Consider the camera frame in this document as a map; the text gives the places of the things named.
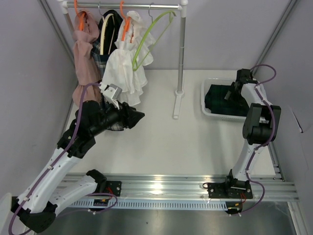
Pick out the slotted cable duct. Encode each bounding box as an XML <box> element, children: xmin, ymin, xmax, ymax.
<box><xmin>70</xmin><ymin>198</ymin><xmax>227</xmax><ymax>211</ymax></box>

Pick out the white ruffled skirt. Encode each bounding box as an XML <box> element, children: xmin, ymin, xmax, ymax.
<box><xmin>102</xmin><ymin>11</ymin><xmax>154</xmax><ymax>106</ymax></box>

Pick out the pink skirt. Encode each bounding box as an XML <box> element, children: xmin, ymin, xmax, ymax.
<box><xmin>72</xmin><ymin>10</ymin><xmax>100</xmax><ymax>106</ymax></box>

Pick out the navy plaid skirt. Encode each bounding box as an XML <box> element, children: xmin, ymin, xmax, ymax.
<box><xmin>91</xmin><ymin>9</ymin><xmax>129</xmax><ymax>132</ymax></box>

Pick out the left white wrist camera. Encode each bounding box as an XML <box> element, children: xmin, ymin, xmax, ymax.
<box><xmin>99</xmin><ymin>82</ymin><xmax>122</xmax><ymax>110</ymax></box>

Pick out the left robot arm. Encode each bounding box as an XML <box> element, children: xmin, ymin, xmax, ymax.
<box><xmin>11</xmin><ymin>101</ymin><xmax>145</xmax><ymax>233</ymax></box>

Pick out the green plaid skirt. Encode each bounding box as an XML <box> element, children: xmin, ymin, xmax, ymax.
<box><xmin>204</xmin><ymin>85</ymin><xmax>249</xmax><ymax>117</ymax></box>

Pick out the cream plastic hanger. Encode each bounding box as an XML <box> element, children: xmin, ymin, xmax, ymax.
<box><xmin>100</xmin><ymin>13</ymin><xmax>118</xmax><ymax>55</ymax></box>

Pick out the green plastic hanger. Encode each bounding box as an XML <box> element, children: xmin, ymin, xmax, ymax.
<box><xmin>132</xmin><ymin>10</ymin><xmax>177</xmax><ymax>71</ymax></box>

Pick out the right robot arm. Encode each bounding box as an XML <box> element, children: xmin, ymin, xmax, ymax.
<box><xmin>223</xmin><ymin>69</ymin><xmax>281</xmax><ymax>198</ymax></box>

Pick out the right black mount plate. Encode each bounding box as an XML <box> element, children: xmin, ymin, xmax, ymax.
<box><xmin>202</xmin><ymin>182</ymin><xmax>253</xmax><ymax>199</ymax></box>

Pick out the orange plastic hanger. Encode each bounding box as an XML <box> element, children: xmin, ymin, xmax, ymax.
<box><xmin>119</xmin><ymin>0</ymin><xmax>131</xmax><ymax>41</ymax></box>

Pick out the metal clothes rack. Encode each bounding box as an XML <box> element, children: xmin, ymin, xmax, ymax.
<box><xmin>57</xmin><ymin>0</ymin><xmax>188</xmax><ymax>119</ymax></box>

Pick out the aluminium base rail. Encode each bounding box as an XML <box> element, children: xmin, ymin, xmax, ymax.
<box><xmin>56</xmin><ymin>146</ymin><xmax>300</xmax><ymax>202</ymax></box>

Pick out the left black mount plate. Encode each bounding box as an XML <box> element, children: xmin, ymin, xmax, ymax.
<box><xmin>96</xmin><ymin>181</ymin><xmax>122</xmax><ymax>197</ymax></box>

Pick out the orange hanger with pink skirt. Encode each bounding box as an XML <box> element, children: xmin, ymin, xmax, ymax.
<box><xmin>74</xmin><ymin>0</ymin><xmax>87</xmax><ymax>31</ymax></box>

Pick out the black mount plate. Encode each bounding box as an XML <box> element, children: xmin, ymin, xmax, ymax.
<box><xmin>96</xmin><ymin>181</ymin><xmax>122</xmax><ymax>197</ymax></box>
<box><xmin>202</xmin><ymin>182</ymin><xmax>253</xmax><ymax>199</ymax></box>

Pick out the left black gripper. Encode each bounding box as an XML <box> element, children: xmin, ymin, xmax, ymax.
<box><xmin>90</xmin><ymin>98</ymin><xmax>145</xmax><ymax>137</ymax></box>

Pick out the white plastic basket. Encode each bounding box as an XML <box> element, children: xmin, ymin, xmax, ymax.
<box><xmin>201</xmin><ymin>78</ymin><xmax>249</xmax><ymax>122</ymax></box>

